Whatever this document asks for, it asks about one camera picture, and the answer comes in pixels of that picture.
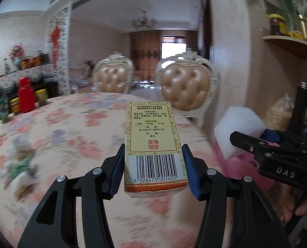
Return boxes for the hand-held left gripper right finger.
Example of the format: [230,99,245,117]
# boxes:
[181,144,291,248]

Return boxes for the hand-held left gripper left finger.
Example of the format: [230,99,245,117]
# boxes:
[17,143,126,248]

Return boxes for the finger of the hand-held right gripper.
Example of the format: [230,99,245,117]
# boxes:
[262,128,283,144]
[230,131,283,166]

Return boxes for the white foam block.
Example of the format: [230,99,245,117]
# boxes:
[214,105,267,160]

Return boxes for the pink plastic bag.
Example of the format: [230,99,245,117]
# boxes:
[210,139,286,195]

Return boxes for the yellow cardboard medicine box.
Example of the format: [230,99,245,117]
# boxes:
[124,101,189,199]

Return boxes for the clear plastic food bag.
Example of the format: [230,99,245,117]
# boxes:
[266,94,295,131]

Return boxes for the floral tablecloth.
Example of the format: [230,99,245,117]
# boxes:
[0,92,247,248]

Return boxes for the beige tufted dining chair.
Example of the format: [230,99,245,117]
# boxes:
[93,52,134,94]
[155,49,220,112]

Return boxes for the green patterned wrapper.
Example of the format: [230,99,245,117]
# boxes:
[7,157,33,182]

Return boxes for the pale ornate sofa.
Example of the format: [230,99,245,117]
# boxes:
[69,61,94,88]

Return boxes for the dark piano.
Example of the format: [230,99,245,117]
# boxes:
[0,81,59,109]

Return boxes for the brown pickle jar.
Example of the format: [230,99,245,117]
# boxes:
[35,89,48,106]

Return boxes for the dark red jar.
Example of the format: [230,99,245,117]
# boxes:
[268,14,286,36]

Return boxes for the red thermos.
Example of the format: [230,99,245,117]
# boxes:
[17,77,36,113]

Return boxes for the brown curtain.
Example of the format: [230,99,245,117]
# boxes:
[130,32,162,79]

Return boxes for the yellow lidded jar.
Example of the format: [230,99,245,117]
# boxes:
[9,98,21,116]

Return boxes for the dark wooden door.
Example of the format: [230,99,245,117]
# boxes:
[197,0,212,66]

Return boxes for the window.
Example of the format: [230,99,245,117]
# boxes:
[161,36,187,60]

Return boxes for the glass vase green stems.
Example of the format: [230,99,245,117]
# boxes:
[279,0,302,38]

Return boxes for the green bottle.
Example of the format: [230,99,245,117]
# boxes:
[0,92,10,123]

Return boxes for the black handbag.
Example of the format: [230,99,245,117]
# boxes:
[38,52,51,64]

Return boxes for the floral lace cover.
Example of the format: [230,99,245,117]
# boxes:
[0,64,54,91]

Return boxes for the white lattice screen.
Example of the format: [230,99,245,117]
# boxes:
[46,2,73,96]

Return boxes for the chandelier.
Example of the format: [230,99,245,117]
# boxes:
[131,12,158,30]

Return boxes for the pink flower vase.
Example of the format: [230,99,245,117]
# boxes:
[9,44,25,71]

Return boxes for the wooden wall shelf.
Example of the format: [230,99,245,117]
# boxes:
[262,35,307,63]

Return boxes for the red knot wall ornament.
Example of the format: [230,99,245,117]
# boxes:
[51,22,61,69]

